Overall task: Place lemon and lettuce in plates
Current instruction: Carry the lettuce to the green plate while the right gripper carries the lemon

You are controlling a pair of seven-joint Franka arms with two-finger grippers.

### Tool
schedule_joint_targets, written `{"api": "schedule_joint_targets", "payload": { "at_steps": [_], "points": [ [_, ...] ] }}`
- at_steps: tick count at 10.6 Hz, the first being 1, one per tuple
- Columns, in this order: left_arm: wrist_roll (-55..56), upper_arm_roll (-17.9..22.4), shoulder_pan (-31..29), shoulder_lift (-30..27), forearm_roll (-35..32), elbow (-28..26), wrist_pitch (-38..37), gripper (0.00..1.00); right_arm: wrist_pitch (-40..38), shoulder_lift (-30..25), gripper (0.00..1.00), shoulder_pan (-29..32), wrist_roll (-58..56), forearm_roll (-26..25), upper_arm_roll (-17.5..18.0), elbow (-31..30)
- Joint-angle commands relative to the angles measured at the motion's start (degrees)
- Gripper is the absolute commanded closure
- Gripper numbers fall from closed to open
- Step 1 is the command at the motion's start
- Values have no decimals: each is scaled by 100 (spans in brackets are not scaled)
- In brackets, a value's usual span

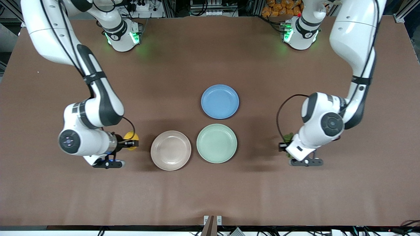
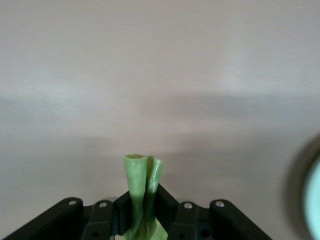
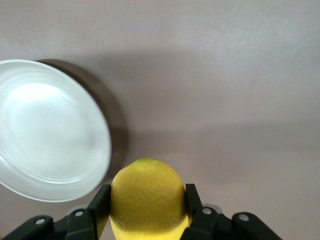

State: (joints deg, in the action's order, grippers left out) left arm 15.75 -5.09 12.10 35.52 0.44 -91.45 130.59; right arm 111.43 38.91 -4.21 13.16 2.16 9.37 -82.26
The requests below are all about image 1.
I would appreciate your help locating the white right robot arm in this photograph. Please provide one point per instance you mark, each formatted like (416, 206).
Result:
(95, 108)

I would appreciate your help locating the pile of orange bags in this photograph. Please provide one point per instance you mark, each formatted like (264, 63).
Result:
(279, 8)

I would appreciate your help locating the grey ribbed box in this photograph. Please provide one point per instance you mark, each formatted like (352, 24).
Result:
(235, 232)

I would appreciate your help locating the brown table cover sheet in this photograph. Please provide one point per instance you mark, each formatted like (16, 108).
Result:
(262, 196)

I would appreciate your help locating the light green plate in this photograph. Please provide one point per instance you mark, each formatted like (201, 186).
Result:
(216, 143)

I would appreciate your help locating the beige pink plate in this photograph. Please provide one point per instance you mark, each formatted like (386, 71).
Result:
(170, 150)

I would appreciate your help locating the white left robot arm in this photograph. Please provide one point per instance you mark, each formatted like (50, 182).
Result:
(323, 114)

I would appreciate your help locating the white power strip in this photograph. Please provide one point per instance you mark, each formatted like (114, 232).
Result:
(144, 6)

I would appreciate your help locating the green lettuce leaf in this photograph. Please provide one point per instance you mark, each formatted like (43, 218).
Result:
(288, 137)

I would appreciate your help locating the blue plate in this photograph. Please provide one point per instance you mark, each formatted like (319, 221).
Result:
(220, 101)

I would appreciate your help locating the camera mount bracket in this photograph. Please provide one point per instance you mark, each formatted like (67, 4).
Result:
(210, 226)

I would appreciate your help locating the yellow lemon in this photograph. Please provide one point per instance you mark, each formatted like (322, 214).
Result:
(130, 135)

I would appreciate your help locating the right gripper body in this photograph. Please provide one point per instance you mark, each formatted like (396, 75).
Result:
(121, 142)

